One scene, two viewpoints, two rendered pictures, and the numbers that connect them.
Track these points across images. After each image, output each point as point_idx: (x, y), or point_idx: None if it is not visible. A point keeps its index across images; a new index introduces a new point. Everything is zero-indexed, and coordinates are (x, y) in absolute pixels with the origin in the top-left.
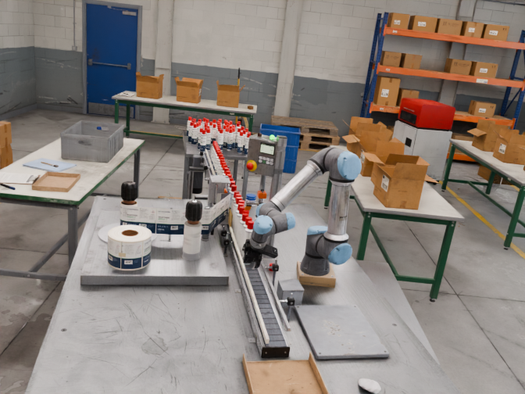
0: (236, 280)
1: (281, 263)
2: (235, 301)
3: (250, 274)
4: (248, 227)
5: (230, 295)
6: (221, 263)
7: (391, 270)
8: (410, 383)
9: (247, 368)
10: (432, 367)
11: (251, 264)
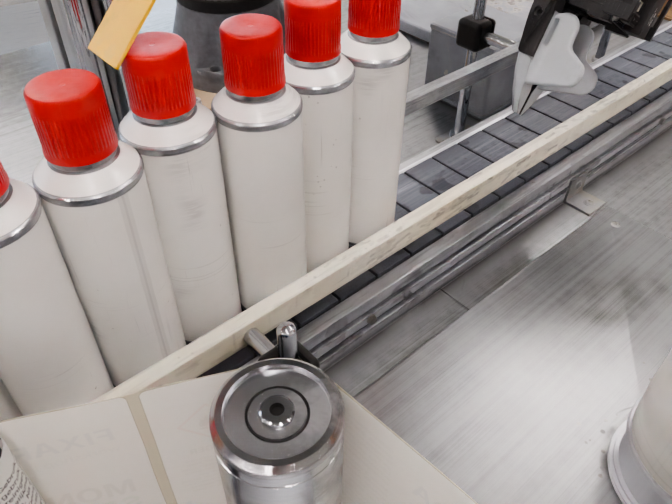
0: (516, 245)
1: None
2: (651, 180)
3: (494, 161)
4: (399, 25)
5: (640, 209)
6: (544, 285)
7: (25, 3)
8: None
9: None
10: None
11: (579, 59)
